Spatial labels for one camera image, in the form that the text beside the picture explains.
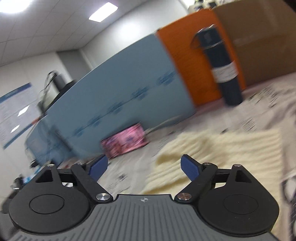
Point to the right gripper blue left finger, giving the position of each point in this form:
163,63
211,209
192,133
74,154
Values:
87,175

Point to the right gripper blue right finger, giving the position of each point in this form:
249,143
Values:
200,175

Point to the cream knitted sweater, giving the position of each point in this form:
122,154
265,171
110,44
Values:
259,152

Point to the smartphone with pink screen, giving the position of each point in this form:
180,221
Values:
125,141

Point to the black equipment on box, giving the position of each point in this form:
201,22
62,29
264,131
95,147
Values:
57,80

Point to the printed grey bed sheet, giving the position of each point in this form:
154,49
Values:
268,106

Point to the light blue cardboard box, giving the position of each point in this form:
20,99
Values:
137,85

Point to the dark blue vacuum bottle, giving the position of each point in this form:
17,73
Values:
223,69

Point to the orange cardboard box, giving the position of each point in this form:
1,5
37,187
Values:
190,60

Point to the brown cardboard box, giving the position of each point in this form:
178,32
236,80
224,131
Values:
263,36

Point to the blue wall poster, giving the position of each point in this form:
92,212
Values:
19,110

